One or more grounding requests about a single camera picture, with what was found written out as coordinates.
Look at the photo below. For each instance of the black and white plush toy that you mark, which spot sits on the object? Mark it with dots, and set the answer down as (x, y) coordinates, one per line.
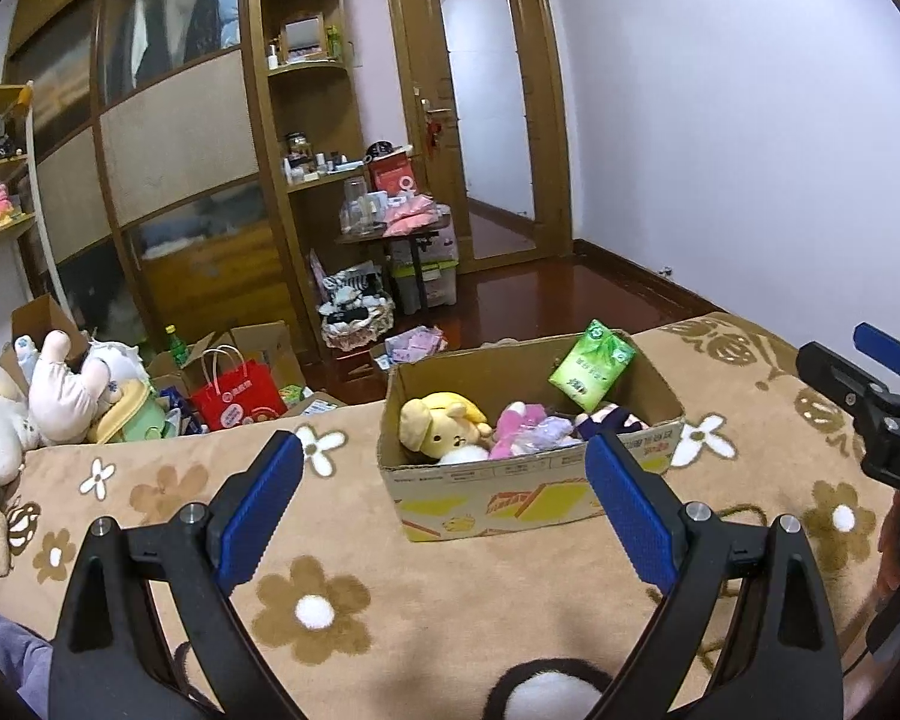
(555, 697)

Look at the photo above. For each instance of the cardboard box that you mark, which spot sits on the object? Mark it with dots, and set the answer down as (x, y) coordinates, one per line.
(266, 345)
(34, 319)
(495, 499)

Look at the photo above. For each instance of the wooden corner shelf unit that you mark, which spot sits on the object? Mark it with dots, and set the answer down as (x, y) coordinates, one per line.
(315, 105)

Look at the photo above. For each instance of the small box of packets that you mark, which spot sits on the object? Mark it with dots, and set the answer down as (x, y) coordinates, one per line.
(412, 345)

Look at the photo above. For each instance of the small dark side table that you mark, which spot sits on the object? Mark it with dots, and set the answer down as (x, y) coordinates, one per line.
(418, 270)

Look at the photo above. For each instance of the clear plastic container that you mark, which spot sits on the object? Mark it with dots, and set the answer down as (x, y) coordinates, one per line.
(354, 202)

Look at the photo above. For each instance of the small pink plush figure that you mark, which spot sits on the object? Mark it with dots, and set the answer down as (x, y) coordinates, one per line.
(1, 204)

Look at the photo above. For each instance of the green pot plush toy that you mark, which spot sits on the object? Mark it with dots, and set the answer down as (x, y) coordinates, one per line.
(139, 420)

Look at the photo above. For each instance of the clear plastic storage bin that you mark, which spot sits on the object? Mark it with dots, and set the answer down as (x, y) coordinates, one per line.
(439, 285)

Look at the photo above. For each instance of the pink packets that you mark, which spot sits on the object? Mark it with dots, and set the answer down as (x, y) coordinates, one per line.
(409, 219)

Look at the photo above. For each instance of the blue packets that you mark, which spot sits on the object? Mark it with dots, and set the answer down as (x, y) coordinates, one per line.
(174, 412)

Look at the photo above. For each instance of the red paper bag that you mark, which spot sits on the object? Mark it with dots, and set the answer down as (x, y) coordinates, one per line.
(236, 401)

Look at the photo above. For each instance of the open cardboard box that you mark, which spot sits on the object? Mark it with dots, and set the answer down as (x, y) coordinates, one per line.
(266, 345)
(34, 319)

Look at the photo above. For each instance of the person's purple clothing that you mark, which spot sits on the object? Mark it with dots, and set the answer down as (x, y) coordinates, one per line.
(15, 660)

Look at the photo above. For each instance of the lace-trimmed basket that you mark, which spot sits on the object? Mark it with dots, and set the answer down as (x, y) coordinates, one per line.
(356, 331)

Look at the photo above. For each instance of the wooden door with glass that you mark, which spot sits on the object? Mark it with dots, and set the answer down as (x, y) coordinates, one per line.
(547, 90)

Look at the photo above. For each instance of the wooden wardrobe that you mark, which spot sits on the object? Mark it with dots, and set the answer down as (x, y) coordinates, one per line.
(172, 142)

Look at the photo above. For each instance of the yellow plush toy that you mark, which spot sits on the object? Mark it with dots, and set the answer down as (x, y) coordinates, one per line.
(439, 420)

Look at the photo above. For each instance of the wooden picture frame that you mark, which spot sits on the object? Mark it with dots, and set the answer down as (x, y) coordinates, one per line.
(302, 34)

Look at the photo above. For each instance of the toy display shelf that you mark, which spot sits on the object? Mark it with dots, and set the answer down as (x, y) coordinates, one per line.
(0, 229)

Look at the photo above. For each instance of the zebra striped cloth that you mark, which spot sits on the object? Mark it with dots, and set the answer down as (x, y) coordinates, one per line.
(349, 289)

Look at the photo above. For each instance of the small purple plush toy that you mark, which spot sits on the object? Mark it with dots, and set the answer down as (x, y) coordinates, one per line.
(547, 433)

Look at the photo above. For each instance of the brown floral blanket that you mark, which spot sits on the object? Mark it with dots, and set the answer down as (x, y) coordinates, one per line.
(420, 600)

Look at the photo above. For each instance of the red door charm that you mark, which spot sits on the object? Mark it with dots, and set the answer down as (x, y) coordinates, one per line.
(430, 136)

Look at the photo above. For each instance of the white and pink plush toy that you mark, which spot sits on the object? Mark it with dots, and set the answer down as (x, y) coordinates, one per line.
(56, 397)

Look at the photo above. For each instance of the white printed bag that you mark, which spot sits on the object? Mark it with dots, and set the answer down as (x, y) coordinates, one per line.
(446, 246)

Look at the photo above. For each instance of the green bottle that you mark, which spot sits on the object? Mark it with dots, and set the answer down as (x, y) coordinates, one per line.
(178, 352)

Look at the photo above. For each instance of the green tissue packet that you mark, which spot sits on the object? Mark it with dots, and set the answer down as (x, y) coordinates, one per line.
(589, 367)

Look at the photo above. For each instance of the white-haired plush doll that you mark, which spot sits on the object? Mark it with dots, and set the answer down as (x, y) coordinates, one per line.
(615, 420)

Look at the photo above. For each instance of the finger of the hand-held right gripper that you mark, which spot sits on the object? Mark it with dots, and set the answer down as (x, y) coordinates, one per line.
(840, 375)
(881, 345)

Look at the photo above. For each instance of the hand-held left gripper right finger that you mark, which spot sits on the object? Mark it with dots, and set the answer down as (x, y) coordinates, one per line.
(630, 517)

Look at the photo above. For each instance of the white-haired plush toy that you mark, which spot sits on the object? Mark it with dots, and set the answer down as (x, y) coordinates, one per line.
(116, 367)

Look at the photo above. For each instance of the red box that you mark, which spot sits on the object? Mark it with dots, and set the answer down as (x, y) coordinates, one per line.
(394, 176)

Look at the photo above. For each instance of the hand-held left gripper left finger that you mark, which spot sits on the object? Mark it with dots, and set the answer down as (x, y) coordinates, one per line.
(262, 517)

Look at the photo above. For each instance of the black hat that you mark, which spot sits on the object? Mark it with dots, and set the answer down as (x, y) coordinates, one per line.
(379, 148)

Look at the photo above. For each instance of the person's right hand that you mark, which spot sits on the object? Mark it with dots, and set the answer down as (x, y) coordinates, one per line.
(889, 547)

